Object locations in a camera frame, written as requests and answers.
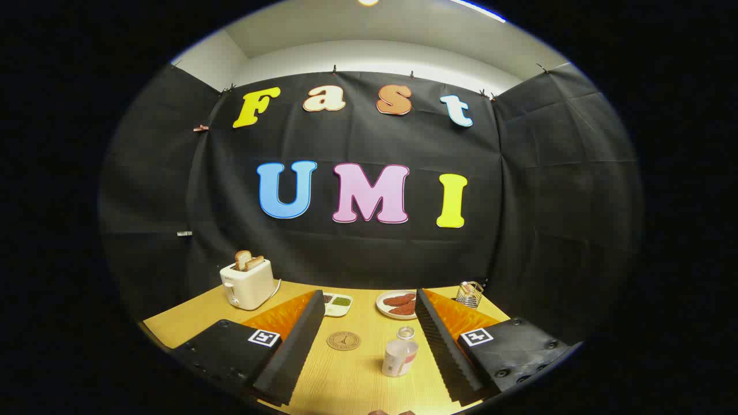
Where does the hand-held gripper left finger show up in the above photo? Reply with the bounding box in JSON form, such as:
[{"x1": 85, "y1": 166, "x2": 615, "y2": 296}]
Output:
[{"x1": 169, "y1": 290, "x2": 326, "y2": 407}]

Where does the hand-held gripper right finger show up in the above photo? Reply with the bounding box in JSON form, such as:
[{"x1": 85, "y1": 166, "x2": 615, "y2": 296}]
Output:
[{"x1": 414, "y1": 288, "x2": 584, "y2": 408}]

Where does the clear juice bottle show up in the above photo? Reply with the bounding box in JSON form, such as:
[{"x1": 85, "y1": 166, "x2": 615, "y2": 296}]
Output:
[{"x1": 382, "y1": 326, "x2": 420, "y2": 378}]

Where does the round cork coaster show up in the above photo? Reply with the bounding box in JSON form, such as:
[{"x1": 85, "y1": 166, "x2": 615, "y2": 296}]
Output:
[{"x1": 326, "y1": 331, "x2": 361, "y2": 351}]

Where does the white divided dish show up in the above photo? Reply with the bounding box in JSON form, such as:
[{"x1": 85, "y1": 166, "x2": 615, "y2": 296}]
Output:
[{"x1": 323, "y1": 292, "x2": 353, "y2": 318}]

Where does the wooden table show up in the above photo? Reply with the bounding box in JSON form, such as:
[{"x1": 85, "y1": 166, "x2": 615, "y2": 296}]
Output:
[{"x1": 142, "y1": 281, "x2": 511, "y2": 415}]

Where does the white plate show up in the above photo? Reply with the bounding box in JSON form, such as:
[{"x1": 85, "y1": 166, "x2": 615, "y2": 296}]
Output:
[{"x1": 376, "y1": 290, "x2": 419, "y2": 320}]

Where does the white toaster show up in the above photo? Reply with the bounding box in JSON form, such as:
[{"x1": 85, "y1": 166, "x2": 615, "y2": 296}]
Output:
[{"x1": 220, "y1": 259, "x2": 276, "y2": 311}]

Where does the black backdrop cloth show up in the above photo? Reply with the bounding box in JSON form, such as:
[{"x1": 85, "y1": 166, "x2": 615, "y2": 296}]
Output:
[{"x1": 98, "y1": 61, "x2": 643, "y2": 346}]

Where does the ceiling light strip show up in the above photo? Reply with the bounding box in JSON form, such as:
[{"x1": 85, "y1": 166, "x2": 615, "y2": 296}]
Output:
[{"x1": 450, "y1": 0, "x2": 507, "y2": 24}]

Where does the metal wire holder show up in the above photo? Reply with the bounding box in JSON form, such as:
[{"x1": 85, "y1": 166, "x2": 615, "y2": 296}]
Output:
[{"x1": 456, "y1": 281, "x2": 484, "y2": 309}]

